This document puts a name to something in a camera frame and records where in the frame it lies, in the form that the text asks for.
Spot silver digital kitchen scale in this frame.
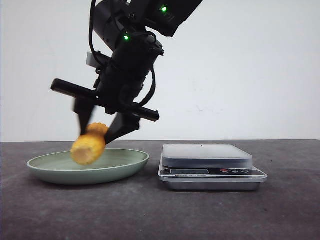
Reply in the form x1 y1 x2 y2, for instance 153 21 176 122
158 143 268 191

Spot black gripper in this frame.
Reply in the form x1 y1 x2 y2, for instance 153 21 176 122
51 41 164 145

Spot green oval plate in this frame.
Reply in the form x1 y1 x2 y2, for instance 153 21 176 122
26 148 150 185

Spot yellow corn cob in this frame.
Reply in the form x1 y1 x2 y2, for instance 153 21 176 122
70 123 109 166

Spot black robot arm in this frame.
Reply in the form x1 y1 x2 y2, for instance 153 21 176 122
51 0 200 144

